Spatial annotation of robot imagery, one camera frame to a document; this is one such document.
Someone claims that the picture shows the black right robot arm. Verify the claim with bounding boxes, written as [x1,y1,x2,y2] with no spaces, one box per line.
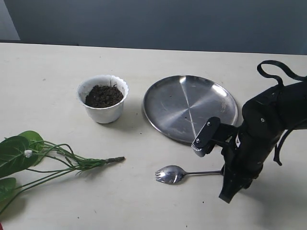
[219,82,307,203]

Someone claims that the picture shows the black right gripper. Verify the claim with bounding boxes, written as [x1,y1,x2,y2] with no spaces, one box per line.
[219,130,264,204]

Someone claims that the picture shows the white scalloped flower pot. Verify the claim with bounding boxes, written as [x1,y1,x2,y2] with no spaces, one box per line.
[77,75,129,124]

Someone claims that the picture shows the round stainless steel plate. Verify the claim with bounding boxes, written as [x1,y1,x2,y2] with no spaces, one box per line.
[142,75,238,144]

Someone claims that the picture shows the dark soil in pot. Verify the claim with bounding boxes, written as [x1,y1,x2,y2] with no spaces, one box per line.
[85,84,124,108]

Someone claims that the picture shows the artificial anthurium plant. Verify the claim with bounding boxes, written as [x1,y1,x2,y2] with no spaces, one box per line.
[0,130,125,213]

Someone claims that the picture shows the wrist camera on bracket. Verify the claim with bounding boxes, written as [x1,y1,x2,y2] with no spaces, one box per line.
[191,116,236,157]

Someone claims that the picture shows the metal spork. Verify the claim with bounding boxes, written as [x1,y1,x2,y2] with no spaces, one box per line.
[155,165,223,185]

